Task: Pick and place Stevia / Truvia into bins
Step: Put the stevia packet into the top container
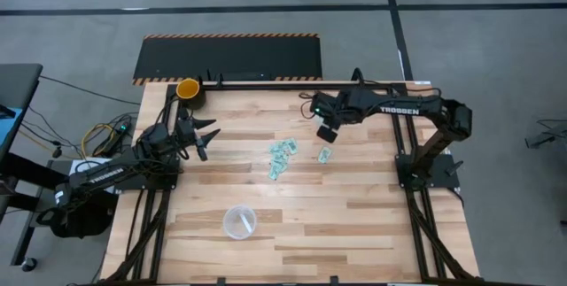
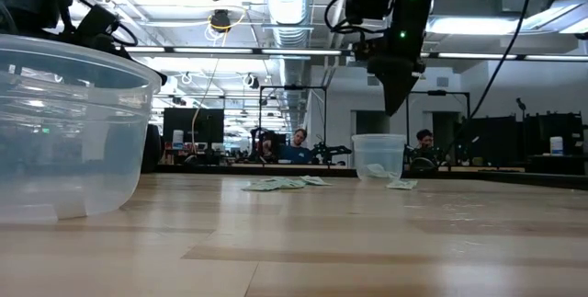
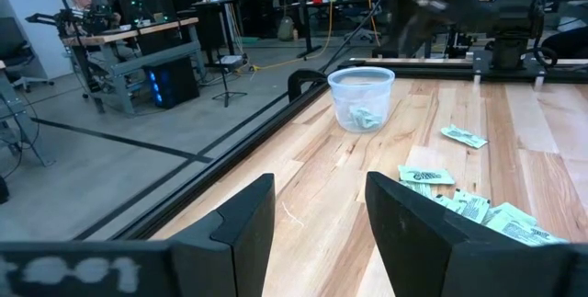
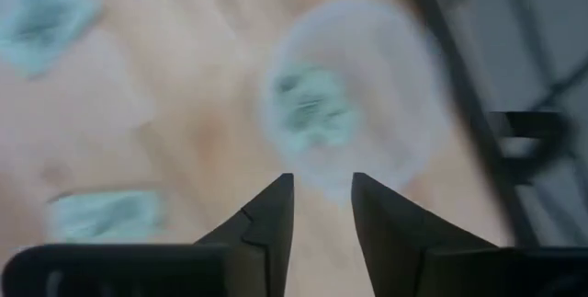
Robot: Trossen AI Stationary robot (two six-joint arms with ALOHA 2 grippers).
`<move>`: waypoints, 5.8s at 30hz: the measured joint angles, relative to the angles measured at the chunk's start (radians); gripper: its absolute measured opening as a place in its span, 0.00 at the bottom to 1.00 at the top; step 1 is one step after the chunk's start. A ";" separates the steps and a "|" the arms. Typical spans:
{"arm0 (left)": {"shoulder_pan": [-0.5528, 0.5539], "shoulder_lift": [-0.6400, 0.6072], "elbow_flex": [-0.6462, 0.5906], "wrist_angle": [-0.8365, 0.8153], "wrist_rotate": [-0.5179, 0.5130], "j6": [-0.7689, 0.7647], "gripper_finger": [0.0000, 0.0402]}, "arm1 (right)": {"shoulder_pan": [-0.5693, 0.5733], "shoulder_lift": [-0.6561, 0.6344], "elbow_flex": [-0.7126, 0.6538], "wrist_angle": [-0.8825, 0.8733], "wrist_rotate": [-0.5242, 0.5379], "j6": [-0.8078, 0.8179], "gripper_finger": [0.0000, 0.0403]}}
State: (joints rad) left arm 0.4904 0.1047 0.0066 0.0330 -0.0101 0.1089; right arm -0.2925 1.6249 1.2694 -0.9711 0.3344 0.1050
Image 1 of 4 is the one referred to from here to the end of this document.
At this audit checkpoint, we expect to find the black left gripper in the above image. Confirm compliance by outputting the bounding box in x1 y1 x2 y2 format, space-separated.
174 107 221 162

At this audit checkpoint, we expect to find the black hazard-striped floor mat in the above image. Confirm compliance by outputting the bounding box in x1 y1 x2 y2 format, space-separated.
131 32 324 87

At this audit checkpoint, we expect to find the black power adapter green light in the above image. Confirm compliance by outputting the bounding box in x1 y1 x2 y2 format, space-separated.
113 120 133 139

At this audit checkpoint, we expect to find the clear plastic cup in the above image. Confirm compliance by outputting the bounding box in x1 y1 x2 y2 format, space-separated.
221 204 258 241

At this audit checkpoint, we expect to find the white printed paper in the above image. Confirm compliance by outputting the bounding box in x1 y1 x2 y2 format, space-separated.
68 157 114 176

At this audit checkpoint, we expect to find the black bag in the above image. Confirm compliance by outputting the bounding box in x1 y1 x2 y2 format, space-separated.
35 197 119 239

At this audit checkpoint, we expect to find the dark grey side table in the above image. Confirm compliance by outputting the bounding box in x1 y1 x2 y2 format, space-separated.
0 63 44 111

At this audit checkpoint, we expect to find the black stand base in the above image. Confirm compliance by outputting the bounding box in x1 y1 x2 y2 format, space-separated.
524 120 567 150

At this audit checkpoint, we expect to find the yellow floor cable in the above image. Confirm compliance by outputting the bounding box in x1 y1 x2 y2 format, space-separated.
81 122 117 158

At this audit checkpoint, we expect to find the black cart frame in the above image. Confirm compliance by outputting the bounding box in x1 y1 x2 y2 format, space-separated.
0 151 120 269

